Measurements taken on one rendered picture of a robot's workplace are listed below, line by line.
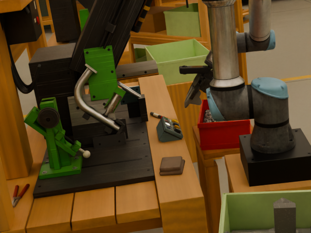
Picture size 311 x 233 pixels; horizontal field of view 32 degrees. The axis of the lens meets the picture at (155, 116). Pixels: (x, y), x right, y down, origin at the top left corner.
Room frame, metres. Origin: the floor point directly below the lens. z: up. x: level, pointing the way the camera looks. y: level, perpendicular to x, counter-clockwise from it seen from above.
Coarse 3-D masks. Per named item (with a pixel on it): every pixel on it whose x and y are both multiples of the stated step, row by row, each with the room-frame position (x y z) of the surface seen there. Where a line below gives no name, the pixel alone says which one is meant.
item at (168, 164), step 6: (180, 156) 1.77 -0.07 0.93; (162, 162) 1.73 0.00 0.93; (168, 162) 1.73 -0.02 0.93; (174, 162) 1.72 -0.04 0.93; (180, 162) 1.72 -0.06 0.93; (162, 168) 1.69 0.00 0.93; (168, 168) 1.69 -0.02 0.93; (174, 168) 1.68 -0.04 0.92; (180, 168) 1.70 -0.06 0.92; (162, 174) 1.69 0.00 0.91; (168, 174) 1.69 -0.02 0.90; (174, 174) 1.68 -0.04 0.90
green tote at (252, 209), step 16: (240, 192) 1.39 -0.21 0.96; (256, 192) 1.37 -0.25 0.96; (272, 192) 1.36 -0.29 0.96; (288, 192) 1.35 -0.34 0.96; (304, 192) 1.34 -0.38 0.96; (224, 208) 1.31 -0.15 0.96; (240, 208) 1.38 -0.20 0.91; (256, 208) 1.37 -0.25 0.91; (272, 208) 1.36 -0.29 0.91; (304, 208) 1.34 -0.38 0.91; (224, 224) 1.25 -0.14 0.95; (240, 224) 1.38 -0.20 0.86; (256, 224) 1.37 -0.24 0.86; (272, 224) 1.36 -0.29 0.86; (304, 224) 1.34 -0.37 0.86
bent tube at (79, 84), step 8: (88, 72) 2.11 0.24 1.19; (96, 72) 2.10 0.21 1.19; (80, 80) 2.10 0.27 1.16; (80, 88) 2.09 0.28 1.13; (80, 96) 2.08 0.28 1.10; (80, 104) 2.07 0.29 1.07; (88, 112) 2.07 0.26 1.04; (96, 112) 2.07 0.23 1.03; (104, 120) 2.06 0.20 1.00; (112, 128) 2.05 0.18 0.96
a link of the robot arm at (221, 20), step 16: (208, 0) 1.72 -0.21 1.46; (224, 0) 1.70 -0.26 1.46; (208, 16) 1.75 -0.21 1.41; (224, 16) 1.72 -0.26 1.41; (224, 32) 1.71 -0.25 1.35; (224, 48) 1.71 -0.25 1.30; (224, 64) 1.71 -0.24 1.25; (224, 80) 1.71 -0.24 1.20; (240, 80) 1.72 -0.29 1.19; (208, 96) 1.72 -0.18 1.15; (224, 96) 1.70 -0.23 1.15; (240, 96) 1.70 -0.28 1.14; (224, 112) 1.70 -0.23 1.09; (240, 112) 1.69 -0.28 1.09
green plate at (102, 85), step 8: (96, 48) 2.16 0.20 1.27; (88, 56) 2.16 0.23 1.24; (96, 56) 2.16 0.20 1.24; (104, 56) 2.16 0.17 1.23; (112, 56) 2.16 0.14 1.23; (88, 64) 2.15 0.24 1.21; (96, 64) 2.15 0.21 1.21; (104, 64) 2.15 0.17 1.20; (112, 64) 2.15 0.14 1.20; (104, 72) 2.14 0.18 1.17; (112, 72) 2.14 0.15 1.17; (88, 80) 2.13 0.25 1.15; (96, 80) 2.13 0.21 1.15; (104, 80) 2.13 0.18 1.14; (112, 80) 2.13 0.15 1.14; (96, 88) 2.12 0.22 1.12; (104, 88) 2.12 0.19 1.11; (112, 88) 2.12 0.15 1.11; (96, 96) 2.11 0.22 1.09; (104, 96) 2.11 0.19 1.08
